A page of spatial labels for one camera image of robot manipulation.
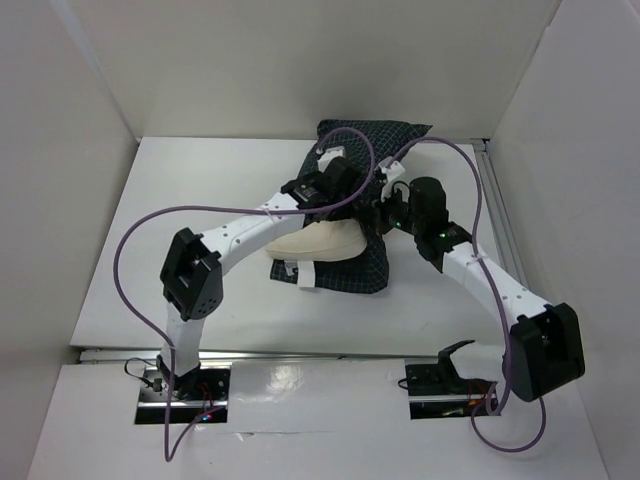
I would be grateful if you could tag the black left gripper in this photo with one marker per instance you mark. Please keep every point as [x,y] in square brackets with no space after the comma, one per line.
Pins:
[345,212]

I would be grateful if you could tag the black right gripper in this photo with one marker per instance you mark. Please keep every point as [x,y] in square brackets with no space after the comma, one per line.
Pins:
[379,215]

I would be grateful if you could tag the dark plaid pillowcase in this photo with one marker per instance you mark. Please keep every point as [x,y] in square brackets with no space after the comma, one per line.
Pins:
[368,272]

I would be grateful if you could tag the cream white pillow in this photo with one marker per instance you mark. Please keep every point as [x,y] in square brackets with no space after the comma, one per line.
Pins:
[327,241]

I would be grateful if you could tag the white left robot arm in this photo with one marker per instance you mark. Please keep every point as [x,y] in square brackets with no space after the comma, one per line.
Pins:
[196,263]

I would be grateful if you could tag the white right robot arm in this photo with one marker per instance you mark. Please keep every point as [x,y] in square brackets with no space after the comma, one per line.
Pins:
[543,348]

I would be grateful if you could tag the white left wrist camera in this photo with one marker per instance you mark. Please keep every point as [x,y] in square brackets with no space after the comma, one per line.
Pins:
[328,156]

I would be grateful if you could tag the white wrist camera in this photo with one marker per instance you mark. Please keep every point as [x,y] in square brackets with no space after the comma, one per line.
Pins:
[388,172]
[328,156]

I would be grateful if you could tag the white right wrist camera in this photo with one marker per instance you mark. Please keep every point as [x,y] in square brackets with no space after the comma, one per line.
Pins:
[388,172]

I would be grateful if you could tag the aluminium side rail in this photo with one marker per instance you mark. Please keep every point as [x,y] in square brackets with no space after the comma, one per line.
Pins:
[503,234]

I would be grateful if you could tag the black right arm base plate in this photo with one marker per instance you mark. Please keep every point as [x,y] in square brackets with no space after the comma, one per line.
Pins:
[436,390]

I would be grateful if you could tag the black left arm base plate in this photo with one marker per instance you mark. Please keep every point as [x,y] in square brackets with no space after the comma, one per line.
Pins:
[206,400]

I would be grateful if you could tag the aluminium front rail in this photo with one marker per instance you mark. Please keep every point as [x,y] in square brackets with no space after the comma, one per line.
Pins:
[120,355]

